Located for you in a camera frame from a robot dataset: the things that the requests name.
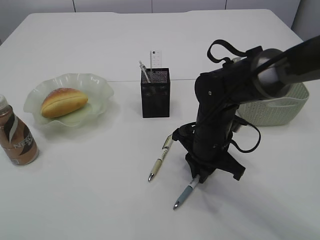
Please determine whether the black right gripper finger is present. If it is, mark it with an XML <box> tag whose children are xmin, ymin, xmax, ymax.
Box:
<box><xmin>191</xmin><ymin>166</ymin><xmax>216</xmax><ymax>184</ymax></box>

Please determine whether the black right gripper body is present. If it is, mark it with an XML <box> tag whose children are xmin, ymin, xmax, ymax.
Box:
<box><xmin>172</xmin><ymin>124</ymin><xmax>245</xmax><ymax>180</ymax></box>

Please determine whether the blue clip pen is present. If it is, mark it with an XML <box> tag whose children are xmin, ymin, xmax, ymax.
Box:
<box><xmin>173</xmin><ymin>175</ymin><xmax>200</xmax><ymax>210</ymax></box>

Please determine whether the cream barrel pen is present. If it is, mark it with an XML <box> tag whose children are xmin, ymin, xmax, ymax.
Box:
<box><xmin>148</xmin><ymin>134</ymin><xmax>173</xmax><ymax>182</ymax></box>

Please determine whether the clear plastic ruler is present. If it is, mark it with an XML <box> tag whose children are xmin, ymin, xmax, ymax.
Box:
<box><xmin>149</xmin><ymin>50</ymin><xmax>162</xmax><ymax>69</ymax></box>

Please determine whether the white grey grip pen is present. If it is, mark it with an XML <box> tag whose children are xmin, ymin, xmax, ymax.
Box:
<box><xmin>139</xmin><ymin>60</ymin><xmax>152</xmax><ymax>83</ymax></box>

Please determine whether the toy bread bun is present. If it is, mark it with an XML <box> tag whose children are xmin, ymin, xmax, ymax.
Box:
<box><xmin>40</xmin><ymin>87</ymin><xmax>89</xmax><ymax>119</ymax></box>

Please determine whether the brown coffee drink bottle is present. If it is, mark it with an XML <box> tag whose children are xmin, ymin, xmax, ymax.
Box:
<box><xmin>0</xmin><ymin>95</ymin><xmax>39</xmax><ymax>166</ymax></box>

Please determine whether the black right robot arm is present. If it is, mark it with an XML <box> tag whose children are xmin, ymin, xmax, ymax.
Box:
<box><xmin>172</xmin><ymin>37</ymin><xmax>320</xmax><ymax>183</ymax></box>

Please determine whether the black mesh pen holder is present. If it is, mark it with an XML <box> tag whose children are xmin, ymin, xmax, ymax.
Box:
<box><xmin>140</xmin><ymin>68</ymin><xmax>171</xmax><ymax>118</ymax></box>

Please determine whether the pale green plastic basket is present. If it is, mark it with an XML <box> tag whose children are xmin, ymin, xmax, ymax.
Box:
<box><xmin>237</xmin><ymin>60</ymin><xmax>310</xmax><ymax>127</ymax></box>

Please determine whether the pale green ruffled glass plate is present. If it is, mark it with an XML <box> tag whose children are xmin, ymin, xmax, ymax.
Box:
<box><xmin>23</xmin><ymin>73</ymin><xmax>114</xmax><ymax>127</ymax></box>

